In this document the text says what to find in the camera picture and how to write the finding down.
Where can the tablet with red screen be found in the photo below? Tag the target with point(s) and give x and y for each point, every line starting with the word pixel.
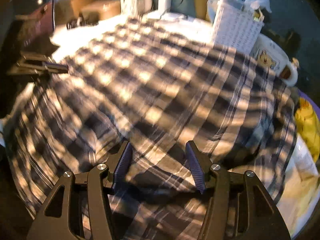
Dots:
pixel 38 23

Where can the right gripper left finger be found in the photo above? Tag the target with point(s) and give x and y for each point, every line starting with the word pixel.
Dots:
pixel 60 216

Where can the white perforated basket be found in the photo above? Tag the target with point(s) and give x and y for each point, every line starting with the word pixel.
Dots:
pixel 235 28

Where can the cardboard box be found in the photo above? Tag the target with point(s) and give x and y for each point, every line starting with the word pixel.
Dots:
pixel 65 10

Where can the white bear mug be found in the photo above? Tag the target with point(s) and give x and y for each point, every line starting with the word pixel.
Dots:
pixel 268 54

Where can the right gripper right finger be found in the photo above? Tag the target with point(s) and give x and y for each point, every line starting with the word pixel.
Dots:
pixel 239 205

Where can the white milk carton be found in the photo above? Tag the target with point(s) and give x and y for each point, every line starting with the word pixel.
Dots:
pixel 132 8

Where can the white desk lamp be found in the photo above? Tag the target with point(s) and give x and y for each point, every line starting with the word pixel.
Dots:
pixel 148 4

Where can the purple notebook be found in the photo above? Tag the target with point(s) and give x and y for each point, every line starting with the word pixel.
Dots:
pixel 305 96

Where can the yellow snack bag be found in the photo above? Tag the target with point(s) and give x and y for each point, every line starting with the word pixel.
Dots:
pixel 307 123

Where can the white usb charger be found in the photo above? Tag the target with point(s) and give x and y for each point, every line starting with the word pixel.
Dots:
pixel 164 5

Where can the brown plastic food container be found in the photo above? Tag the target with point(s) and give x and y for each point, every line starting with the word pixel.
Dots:
pixel 101 10

